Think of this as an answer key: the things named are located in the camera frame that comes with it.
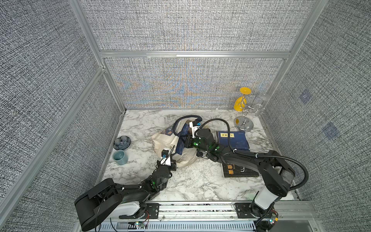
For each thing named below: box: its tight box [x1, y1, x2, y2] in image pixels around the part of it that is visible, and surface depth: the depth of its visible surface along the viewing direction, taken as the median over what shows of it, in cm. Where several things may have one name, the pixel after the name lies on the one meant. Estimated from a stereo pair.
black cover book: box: [222, 163, 260, 178], surface depth 85 cm
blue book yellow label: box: [216, 130, 250, 151], surface depth 98 cm
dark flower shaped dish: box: [113, 135, 132, 151], surface depth 99 cm
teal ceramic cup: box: [112, 149, 129, 166], surface depth 91 cm
